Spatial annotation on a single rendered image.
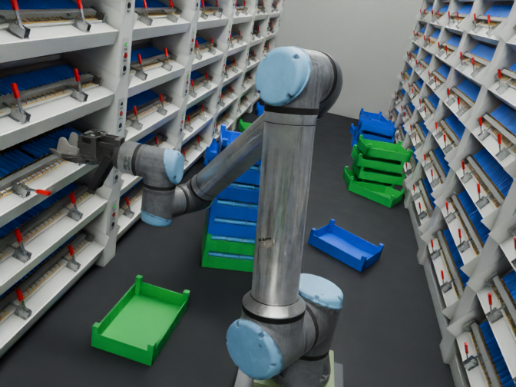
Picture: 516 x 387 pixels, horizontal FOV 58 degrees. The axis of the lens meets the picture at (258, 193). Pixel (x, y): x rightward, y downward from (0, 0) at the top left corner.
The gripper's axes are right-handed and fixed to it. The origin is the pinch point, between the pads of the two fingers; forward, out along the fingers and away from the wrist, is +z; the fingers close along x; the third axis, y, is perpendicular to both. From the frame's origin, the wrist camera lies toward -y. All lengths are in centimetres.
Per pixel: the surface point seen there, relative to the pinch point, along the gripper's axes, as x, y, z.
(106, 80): -26.9, 16.2, -0.8
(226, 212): -47, -32, -41
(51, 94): -2.6, 15.1, 3.0
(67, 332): 9, -56, -7
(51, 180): 6.2, -6.8, -1.7
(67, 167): -3.5, -6.4, -0.6
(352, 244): -100, -62, -96
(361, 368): -13, -62, -100
